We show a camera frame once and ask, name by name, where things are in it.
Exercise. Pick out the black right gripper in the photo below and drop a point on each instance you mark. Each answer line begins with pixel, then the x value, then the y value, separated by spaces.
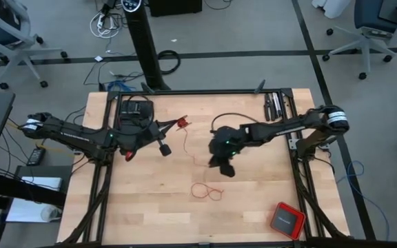
pixel 229 141

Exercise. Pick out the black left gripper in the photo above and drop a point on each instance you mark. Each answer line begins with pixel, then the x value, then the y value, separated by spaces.
pixel 140 137

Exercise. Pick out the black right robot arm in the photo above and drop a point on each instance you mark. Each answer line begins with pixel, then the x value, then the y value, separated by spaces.
pixel 288 129

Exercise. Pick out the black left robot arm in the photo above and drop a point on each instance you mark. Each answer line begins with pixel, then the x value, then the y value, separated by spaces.
pixel 67 132

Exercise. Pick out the black tower fan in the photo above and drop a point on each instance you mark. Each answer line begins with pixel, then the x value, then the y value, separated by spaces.
pixel 145 44

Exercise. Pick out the red and black square box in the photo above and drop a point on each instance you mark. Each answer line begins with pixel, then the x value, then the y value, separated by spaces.
pixel 288 221

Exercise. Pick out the small white paper scrap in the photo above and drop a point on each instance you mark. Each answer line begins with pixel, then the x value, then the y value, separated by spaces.
pixel 98 58

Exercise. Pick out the black cabinet box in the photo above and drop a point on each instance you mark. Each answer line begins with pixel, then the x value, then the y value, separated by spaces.
pixel 174 7

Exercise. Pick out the black power adapter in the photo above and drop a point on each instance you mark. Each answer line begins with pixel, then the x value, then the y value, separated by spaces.
pixel 36 156

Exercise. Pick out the white flat box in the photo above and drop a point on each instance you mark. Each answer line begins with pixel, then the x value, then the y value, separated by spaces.
pixel 40 182

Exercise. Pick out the clear plastic cup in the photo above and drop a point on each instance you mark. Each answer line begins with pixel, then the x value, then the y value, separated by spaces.
pixel 51 213

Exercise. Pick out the white floor object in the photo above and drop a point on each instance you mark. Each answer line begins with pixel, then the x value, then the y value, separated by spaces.
pixel 333 8

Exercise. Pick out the black angled frame strut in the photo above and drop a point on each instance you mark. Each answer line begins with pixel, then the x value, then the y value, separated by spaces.
pixel 260 86
pixel 147 89

